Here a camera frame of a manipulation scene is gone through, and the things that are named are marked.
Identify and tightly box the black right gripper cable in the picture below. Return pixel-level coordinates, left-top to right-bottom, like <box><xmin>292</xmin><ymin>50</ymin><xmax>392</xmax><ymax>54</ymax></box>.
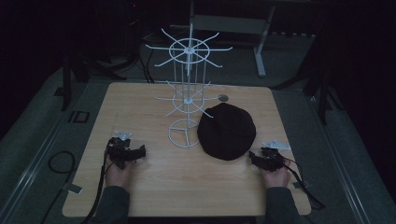
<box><xmin>281</xmin><ymin>157</ymin><xmax>327</xmax><ymax>211</ymax></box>

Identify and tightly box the grey tape strip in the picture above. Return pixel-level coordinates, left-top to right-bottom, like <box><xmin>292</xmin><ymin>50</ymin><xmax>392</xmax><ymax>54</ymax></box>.
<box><xmin>65</xmin><ymin>183</ymin><xmax>84</xmax><ymax>195</ymax></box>
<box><xmin>292</xmin><ymin>180</ymin><xmax>311</xmax><ymax>190</ymax></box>

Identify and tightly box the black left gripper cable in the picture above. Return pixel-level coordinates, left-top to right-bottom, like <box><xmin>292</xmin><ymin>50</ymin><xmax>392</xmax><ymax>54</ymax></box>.
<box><xmin>81</xmin><ymin>143</ymin><xmax>117</xmax><ymax>224</ymax></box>

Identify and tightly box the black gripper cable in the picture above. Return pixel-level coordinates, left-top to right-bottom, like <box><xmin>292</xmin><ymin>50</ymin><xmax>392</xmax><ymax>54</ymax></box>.
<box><xmin>281</xmin><ymin>157</ymin><xmax>327</xmax><ymax>211</ymax></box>
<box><xmin>81</xmin><ymin>143</ymin><xmax>117</xmax><ymax>224</ymax></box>

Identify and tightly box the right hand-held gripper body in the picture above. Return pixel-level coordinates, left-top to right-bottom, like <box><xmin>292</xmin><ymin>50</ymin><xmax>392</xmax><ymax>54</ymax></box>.
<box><xmin>260</xmin><ymin>140</ymin><xmax>292</xmax><ymax>173</ymax></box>

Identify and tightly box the black looped floor cable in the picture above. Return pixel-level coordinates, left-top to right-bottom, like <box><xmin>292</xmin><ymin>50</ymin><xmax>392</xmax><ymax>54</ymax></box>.
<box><xmin>40</xmin><ymin>150</ymin><xmax>77</xmax><ymax>224</ymax></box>

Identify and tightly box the black hat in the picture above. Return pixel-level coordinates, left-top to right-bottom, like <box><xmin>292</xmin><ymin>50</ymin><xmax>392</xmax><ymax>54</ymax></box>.
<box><xmin>196</xmin><ymin>102</ymin><xmax>257</xmax><ymax>161</ymax></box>

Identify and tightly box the person's left hand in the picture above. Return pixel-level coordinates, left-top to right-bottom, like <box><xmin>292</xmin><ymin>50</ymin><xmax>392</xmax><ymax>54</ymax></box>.
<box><xmin>104</xmin><ymin>154</ymin><xmax>136</xmax><ymax>189</ymax></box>

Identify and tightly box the black rectangular floor frame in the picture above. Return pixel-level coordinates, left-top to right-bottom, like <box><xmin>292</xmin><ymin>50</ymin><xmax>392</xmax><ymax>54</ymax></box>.
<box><xmin>68</xmin><ymin>110</ymin><xmax>91</xmax><ymax>124</ymax></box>

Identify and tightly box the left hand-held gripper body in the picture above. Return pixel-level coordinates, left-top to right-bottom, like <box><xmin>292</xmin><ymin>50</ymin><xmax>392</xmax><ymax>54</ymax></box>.
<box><xmin>106</xmin><ymin>130</ymin><xmax>138</xmax><ymax>171</ymax></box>

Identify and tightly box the white wire display rack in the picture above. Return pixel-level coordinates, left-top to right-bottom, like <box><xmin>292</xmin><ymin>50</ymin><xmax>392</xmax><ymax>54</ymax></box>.
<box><xmin>145</xmin><ymin>22</ymin><xmax>233</xmax><ymax>149</ymax></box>

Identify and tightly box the person's right hand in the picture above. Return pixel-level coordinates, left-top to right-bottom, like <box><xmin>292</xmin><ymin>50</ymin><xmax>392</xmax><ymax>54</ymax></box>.
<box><xmin>259</xmin><ymin>161</ymin><xmax>292</xmax><ymax>189</ymax></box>

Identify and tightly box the black metal stand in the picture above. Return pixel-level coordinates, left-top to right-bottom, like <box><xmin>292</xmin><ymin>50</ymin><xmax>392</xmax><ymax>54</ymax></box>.
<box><xmin>274</xmin><ymin>27</ymin><xmax>346</xmax><ymax>126</ymax></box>
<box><xmin>52</xmin><ymin>52</ymin><xmax>129</xmax><ymax>112</ymax></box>

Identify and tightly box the grey metal desk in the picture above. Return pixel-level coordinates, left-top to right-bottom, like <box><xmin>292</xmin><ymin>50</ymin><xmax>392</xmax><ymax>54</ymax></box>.
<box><xmin>170</xmin><ymin>0</ymin><xmax>316</xmax><ymax>78</ymax></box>

